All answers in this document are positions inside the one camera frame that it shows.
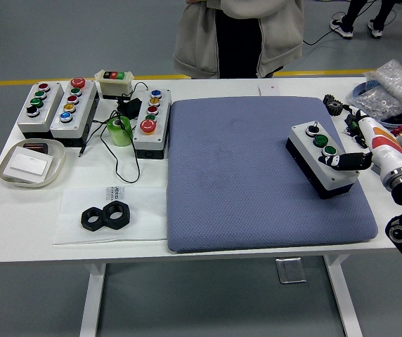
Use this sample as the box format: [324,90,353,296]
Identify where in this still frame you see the white shallow tray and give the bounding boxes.
[0,138,67,190]

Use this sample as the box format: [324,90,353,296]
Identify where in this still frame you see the blue round plate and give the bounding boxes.
[351,81,402,129]

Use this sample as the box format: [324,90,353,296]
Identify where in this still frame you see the white flat panel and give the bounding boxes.
[4,146,55,184]

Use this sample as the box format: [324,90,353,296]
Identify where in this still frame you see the five-button box, mushroom beside green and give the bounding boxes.
[49,77,100,147]

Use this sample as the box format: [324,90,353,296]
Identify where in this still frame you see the clear bag of washers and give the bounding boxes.
[349,59,402,126]

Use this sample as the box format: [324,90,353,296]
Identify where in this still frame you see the brown small block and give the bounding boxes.
[22,141,51,155]

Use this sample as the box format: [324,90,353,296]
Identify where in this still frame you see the silver floor plate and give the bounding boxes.
[275,257,308,284]

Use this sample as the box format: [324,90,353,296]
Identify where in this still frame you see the black power adapter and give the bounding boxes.
[116,98,143,119]

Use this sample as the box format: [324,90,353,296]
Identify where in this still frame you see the small black hex nut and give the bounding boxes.
[80,206,104,232]

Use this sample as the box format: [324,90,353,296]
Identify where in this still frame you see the five-button box, blue button end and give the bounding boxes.
[131,87,173,161]

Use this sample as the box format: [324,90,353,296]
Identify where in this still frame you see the black adapter cable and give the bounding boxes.
[78,81,149,184]

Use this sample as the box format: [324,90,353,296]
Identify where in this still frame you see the large black hex nut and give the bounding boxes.
[101,200,132,230]

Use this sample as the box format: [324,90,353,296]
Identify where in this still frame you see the clear printed plastic bag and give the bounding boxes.
[52,185,169,246]

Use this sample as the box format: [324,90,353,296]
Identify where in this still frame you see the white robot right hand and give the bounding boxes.
[318,110,402,180]

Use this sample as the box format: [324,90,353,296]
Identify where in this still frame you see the white table leg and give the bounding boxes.
[79,263,108,337]
[323,255,363,337]

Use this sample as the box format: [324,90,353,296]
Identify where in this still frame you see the black gear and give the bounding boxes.
[323,93,349,119]

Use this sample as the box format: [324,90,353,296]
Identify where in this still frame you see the background person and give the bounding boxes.
[329,0,397,39]

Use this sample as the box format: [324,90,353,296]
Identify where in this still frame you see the black floor cable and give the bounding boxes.
[302,12,346,46]

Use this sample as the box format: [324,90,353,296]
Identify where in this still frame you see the blue-grey quilted mat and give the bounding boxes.
[165,96,380,254]

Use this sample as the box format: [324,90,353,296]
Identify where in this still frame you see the four-button control box with knob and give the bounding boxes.
[285,121,361,200]

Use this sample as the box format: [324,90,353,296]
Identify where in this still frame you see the green tape roll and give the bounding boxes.
[106,116,133,147]

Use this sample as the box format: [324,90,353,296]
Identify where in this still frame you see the cream switch box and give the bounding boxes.
[94,69,134,100]

